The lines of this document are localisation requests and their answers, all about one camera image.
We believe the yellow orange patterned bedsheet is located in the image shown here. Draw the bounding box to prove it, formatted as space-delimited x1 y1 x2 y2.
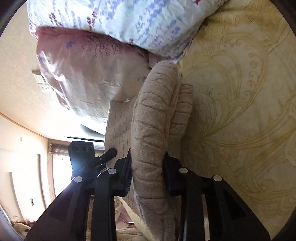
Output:
179 1 295 237

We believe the beige cable-knit sweater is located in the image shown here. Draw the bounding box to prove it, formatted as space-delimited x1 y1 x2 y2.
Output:
105 61 194 240

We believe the pink floral pillow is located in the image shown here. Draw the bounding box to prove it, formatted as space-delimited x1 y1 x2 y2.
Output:
35 27 163 121

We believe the white wall switch panel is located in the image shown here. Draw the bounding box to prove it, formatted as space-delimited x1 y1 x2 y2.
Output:
32 70 54 91

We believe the white purple floral pillow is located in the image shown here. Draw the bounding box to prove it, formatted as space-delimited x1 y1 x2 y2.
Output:
26 0 225 60

